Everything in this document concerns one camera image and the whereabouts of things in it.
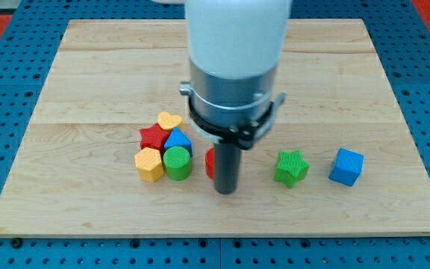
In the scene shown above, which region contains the blue cube block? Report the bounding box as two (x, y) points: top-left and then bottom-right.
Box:
(328, 148), (364, 187)

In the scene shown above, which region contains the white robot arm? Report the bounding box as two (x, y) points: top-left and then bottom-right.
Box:
(179, 0), (292, 194)

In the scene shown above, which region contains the yellow hexagon block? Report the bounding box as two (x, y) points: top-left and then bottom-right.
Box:
(134, 147), (164, 182)

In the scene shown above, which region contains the blue perforated table mat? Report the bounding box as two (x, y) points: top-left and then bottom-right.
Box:
(0, 0), (430, 268)

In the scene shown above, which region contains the green star block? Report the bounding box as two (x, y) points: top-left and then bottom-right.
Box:
(273, 150), (310, 189)

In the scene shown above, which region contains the green cylinder block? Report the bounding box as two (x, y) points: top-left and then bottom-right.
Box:
(163, 146), (192, 181)

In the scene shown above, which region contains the wooden board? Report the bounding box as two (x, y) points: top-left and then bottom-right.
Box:
(0, 19), (430, 238)

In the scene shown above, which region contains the silver cylinder with black clamp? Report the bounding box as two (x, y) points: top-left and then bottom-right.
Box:
(179, 63), (286, 150)

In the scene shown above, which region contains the red star block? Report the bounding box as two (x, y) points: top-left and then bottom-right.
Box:
(140, 123), (169, 152)

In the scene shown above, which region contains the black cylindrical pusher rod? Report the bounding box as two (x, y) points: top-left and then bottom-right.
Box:
(214, 143), (241, 194)

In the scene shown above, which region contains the red block behind rod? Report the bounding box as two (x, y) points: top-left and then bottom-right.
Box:
(205, 148), (215, 180)

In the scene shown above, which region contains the blue triangle block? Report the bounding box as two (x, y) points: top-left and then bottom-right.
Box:
(164, 127), (193, 157)

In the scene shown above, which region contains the yellow heart block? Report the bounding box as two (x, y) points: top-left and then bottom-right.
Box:
(157, 111), (184, 132)

